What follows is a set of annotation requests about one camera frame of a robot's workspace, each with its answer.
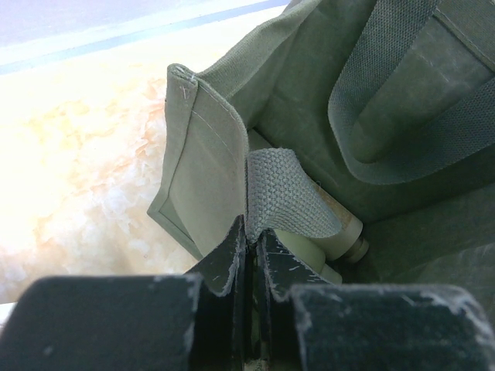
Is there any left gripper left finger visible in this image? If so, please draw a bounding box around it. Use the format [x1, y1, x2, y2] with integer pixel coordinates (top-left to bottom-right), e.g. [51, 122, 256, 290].
[1, 217, 247, 370]

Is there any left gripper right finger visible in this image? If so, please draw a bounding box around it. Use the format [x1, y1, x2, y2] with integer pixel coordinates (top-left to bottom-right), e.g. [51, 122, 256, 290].
[257, 230, 494, 370]

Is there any cream bottle with label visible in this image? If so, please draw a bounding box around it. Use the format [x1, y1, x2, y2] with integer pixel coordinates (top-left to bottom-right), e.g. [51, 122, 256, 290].
[247, 129, 370, 264]

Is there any green canvas bag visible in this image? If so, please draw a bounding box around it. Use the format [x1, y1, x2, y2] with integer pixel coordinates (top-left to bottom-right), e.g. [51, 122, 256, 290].
[146, 0, 495, 371]

